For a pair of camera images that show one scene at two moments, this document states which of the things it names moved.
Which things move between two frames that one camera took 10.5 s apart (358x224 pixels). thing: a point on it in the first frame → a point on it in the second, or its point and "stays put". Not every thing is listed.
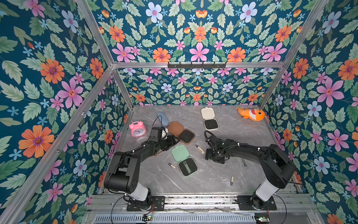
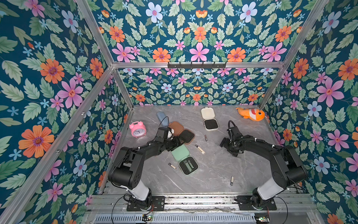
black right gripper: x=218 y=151 → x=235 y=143
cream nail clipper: x=198 y=148 stays put
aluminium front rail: x=116 y=204 stays put
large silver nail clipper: x=187 y=167 stays put
